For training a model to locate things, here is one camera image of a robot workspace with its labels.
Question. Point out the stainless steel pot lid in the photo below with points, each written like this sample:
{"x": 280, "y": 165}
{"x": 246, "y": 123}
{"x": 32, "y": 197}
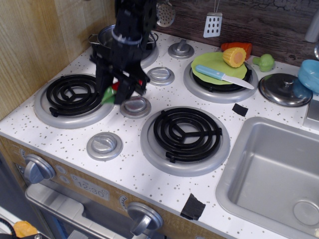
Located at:
{"x": 285, "y": 90}

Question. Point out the left oven dial knob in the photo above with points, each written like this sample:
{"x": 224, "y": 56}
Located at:
{"x": 37, "y": 169}

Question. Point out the back right stove burner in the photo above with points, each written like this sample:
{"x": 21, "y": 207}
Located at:
{"x": 219, "y": 96}

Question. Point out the green round plate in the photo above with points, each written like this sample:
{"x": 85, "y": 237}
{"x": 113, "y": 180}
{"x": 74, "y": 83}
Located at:
{"x": 214, "y": 60}

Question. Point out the silver oven door handle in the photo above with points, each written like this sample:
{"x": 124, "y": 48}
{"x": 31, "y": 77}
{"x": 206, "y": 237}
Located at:
{"x": 79, "y": 217}

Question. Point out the black tape piece back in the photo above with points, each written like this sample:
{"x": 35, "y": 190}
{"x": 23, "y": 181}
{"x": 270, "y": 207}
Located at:
{"x": 240, "y": 110}

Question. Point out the oven clock display panel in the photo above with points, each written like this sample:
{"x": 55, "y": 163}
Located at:
{"x": 91, "y": 187}

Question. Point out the silver faucet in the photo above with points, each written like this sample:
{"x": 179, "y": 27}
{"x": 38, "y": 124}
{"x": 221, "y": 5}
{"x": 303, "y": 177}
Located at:
{"x": 312, "y": 34}

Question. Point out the silver knob front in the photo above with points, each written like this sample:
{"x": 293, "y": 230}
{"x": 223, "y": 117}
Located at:
{"x": 104, "y": 146}

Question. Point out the hanging silver skimmer spoon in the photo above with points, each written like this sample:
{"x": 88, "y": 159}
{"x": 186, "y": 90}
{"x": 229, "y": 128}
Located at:
{"x": 165, "y": 13}

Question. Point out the oven dial knob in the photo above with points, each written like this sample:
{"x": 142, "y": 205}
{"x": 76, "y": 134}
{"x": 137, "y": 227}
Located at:
{"x": 144, "y": 218}
{"x": 37, "y": 169}

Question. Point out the silver knob far back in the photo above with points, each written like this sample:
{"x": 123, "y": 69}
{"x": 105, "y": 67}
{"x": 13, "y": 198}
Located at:
{"x": 181, "y": 50}

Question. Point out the yellow toy corn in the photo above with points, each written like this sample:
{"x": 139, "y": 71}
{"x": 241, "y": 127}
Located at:
{"x": 234, "y": 56}

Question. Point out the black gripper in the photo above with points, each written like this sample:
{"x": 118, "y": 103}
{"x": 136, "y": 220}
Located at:
{"x": 123, "y": 63}

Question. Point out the green toy broccoli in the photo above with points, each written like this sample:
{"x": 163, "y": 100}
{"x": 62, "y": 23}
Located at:
{"x": 266, "y": 62}

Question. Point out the silver knob back centre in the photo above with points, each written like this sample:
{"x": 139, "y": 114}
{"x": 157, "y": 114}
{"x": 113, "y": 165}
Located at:
{"x": 161, "y": 76}

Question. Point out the blue handled toy knife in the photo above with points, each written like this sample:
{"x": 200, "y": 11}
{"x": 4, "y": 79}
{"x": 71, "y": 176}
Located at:
{"x": 222, "y": 76}

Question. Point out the red toy chili pepper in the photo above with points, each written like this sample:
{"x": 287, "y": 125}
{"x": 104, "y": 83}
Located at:
{"x": 109, "y": 95}

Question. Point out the black tape piece front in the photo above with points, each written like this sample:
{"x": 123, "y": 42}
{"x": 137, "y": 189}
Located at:
{"x": 193, "y": 208}

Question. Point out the orange toy carrot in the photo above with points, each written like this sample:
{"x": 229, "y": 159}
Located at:
{"x": 246, "y": 46}

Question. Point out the front left stove burner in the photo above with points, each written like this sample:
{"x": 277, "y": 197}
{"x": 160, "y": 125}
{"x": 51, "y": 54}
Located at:
{"x": 70, "y": 102}

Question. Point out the orange object bottom left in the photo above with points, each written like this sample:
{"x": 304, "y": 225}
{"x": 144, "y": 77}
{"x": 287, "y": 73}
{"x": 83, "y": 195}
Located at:
{"x": 24, "y": 229}

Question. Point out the right oven dial knob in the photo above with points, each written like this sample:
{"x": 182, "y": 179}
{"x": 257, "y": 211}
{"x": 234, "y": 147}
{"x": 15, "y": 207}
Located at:
{"x": 144, "y": 218}

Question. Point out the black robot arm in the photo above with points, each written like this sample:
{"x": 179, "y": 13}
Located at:
{"x": 134, "y": 21}

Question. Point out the silver sink basin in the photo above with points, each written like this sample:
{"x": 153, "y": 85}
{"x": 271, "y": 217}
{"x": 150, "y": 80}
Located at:
{"x": 271, "y": 178}

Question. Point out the silver knob middle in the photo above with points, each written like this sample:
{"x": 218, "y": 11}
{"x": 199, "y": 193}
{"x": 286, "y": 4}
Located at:
{"x": 135, "y": 107}

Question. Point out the blue plastic bowl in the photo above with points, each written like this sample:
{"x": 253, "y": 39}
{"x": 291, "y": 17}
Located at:
{"x": 308, "y": 74}

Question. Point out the front right stove burner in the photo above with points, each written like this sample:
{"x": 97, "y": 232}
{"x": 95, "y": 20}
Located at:
{"x": 184, "y": 141}

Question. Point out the hanging silver spatula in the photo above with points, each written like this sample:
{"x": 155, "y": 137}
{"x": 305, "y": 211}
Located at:
{"x": 213, "y": 22}

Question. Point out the back left stove burner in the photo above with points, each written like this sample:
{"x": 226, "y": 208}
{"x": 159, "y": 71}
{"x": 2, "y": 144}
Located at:
{"x": 149, "y": 55}

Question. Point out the stove burner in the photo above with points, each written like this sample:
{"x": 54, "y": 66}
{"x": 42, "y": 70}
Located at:
{"x": 184, "y": 141}
{"x": 70, "y": 102}
{"x": 149, "y": 55}
{"x": 219, "y": 96}

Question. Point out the silver knob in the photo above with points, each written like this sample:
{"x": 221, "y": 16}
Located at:
{"x": 104, "y": 146}
{"x": 161, "y": 76}
{"x": 181, "y": 50}
{"x": 135, "y": 107}

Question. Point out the black tape piece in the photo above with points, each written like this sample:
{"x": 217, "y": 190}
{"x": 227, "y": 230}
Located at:
{"x": 240, "y": 110}
{"x": 193, "y": 208}

